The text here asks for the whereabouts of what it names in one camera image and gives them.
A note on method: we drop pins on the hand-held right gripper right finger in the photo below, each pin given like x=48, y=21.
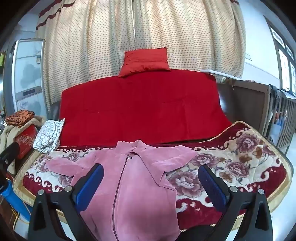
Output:
x=212, y=185

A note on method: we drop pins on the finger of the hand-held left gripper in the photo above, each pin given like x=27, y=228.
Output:
x=10, y=150

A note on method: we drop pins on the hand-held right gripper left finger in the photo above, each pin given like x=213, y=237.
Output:
x=90, y=185

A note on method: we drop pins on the pink zip jacket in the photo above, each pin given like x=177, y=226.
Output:
x=138, y=197

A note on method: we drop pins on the beige coat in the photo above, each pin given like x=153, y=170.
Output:
x=8, y=134

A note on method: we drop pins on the red gift box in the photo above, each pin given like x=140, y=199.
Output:
x=25, y=141

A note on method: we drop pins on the floral plush blanket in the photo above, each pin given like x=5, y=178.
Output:
x=231, y=166

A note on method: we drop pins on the orange patterned cloth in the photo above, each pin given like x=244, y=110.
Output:
x=19, y=117

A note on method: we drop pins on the white crackle-patterned cloth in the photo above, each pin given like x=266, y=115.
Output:
x=48, y=136

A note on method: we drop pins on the red blanket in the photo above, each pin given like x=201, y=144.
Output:
x=138, y=111

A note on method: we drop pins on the brown wooden crib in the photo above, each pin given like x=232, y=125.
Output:
x=249, y=104

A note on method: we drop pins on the beige dotted curtain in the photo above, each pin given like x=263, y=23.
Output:
x=92, y=46

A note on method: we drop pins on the red pillow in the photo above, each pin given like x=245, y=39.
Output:
x=144, y=61

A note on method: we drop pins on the dark framed window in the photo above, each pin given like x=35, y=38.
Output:
x=283, y=60

